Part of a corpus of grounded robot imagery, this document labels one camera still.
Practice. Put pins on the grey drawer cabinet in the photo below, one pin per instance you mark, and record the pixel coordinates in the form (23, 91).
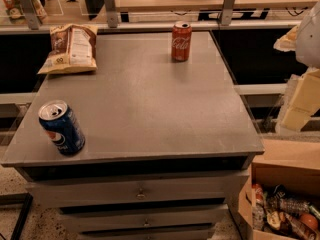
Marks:
(167, 145)

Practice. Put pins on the snack items in box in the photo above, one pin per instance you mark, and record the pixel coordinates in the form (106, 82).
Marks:
(279, 212)

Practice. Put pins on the cardboard box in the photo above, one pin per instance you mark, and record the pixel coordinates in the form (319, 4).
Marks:
(295, 165)

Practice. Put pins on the brown chip bag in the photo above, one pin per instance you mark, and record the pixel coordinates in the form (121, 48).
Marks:
(73, 50)

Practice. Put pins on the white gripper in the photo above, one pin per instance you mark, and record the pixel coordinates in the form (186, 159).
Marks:
(310, 39)

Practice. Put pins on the red coca-cola can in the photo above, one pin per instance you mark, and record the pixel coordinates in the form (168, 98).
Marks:
(181, 41)

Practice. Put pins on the metal railing frame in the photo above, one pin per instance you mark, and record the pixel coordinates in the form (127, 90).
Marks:
(208, 14)

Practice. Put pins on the blue pepsi can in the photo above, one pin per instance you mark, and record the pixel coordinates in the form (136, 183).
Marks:
(60, 123)

